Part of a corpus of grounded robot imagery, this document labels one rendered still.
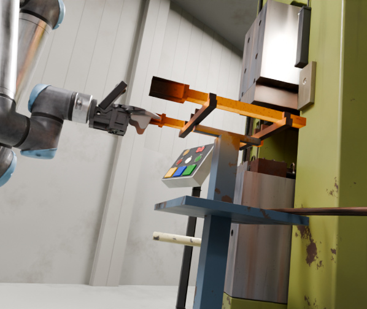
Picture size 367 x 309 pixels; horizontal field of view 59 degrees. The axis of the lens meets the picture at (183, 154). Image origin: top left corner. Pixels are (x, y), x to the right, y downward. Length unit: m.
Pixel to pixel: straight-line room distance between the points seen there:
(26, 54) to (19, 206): 2.29
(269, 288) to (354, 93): 0.72
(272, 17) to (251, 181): 0.80
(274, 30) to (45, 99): 1.06
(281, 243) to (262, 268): 0.11
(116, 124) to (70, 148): 2.59
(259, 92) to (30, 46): 0.94
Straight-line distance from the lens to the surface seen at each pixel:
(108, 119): 1.01
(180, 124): 1.04
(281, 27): 1.66
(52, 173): 3.49
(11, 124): 0.93
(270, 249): 1.25
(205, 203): 0.70
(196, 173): 1.80
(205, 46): 5.14
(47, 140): 0.98
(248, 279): 1.23
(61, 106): 1.00
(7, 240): 3.41
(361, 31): 1.33
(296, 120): 0.93
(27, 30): 1.31
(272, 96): 1.53
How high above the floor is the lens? 0.65
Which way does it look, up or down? 14 degrees up
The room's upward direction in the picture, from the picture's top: 9 degrees clockwise
